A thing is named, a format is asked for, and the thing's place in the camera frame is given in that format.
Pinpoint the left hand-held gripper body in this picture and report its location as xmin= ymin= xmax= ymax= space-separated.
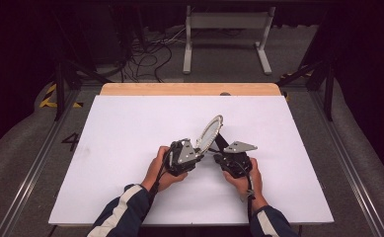
xmin=164 ymin=137 xmax=204 ymax=178

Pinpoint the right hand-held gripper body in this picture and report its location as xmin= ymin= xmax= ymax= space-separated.
xmin=213 ymin=140 xmax=259 ymax=180

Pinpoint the dark cloth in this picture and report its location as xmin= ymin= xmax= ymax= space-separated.
xmin=213 ymin=132 xmax=231 ymax=151

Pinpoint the oval silver-framed mirror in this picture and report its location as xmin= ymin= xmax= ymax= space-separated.
xmin=194 ymin=114 xmax=224 ymax=156

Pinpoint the person's right hand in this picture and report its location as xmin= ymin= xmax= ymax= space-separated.
xmin=221 ymin=157 xmax=265 ymax=212

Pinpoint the person's left hand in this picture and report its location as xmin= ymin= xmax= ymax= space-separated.
xmin=140 ymin=145 xmax=190 ymax=194

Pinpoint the white board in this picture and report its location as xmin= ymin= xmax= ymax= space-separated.
xmin=48 ymin=95 xmax=335 ymax=227

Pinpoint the black metal stand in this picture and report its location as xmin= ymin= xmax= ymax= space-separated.
xmin=275 ymin=48 xmax=338 ymax=121
xmin=51 ymin=9 xmax=113 ymax=121

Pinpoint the white metal stand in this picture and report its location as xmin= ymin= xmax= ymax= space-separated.
xmin=182 ymin=4 xmax=277 ymax=76

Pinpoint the yellow black floor tape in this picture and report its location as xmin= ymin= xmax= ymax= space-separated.
xmin=38 ymin=82 xmax=84 ymax=110

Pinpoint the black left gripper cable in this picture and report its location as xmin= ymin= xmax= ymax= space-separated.
xmin=148 ymin=139 xmax=185 ymax=199

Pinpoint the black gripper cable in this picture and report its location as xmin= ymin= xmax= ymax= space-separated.
xmin=148 ymin=139 xmax=185 ymax=199
xmin=237 ymin=160 xmax=257 ymax=220

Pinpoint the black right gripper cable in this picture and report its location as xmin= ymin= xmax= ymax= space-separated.
xmin=237 ymin=160 xmax=257 ymax=220

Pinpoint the tangle of black floor cables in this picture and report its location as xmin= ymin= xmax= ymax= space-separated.
xmin=119 ymin=28 xmax=188 ymax=84

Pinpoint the aluminium floor rail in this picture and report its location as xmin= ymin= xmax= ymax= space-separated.
xmin=0 ymin=89 xmax=82 ymax=237
xmin=307 ymin=89 xmax=384 ymax=237

